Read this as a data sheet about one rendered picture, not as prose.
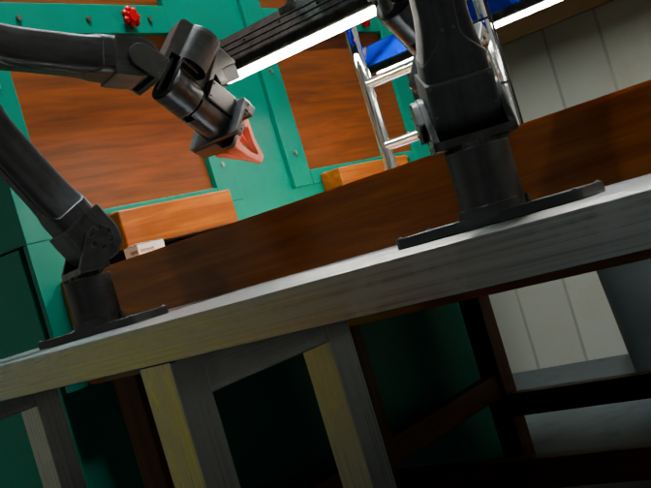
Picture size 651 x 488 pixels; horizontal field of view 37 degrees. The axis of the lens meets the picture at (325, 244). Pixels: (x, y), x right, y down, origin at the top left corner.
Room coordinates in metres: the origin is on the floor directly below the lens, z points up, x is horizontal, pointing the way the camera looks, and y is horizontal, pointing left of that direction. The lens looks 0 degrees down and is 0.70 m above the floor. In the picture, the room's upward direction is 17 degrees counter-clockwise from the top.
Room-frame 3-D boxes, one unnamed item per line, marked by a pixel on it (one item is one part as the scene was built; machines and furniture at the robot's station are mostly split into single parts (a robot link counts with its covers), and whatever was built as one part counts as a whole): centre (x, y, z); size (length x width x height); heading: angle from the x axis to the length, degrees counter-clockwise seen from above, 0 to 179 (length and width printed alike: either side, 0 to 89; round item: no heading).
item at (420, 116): (0.95, -0.16, 0.77); 0.09 x 0.06 x 0.06; 89
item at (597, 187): (0.94, -0.16, 0.71); 0.20 x 0.07 x 0.08; 53
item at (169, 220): (1.88, 0.27, 0.83); 0.30 x 0.06 x 0.07; 142
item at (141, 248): (1.63, 0.29, 0.78); 0.06 x 0.04 x 0.02; 142
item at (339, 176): (2.42, -0.15, 0.83); 0.30 x 0.06 x 0.07; 142
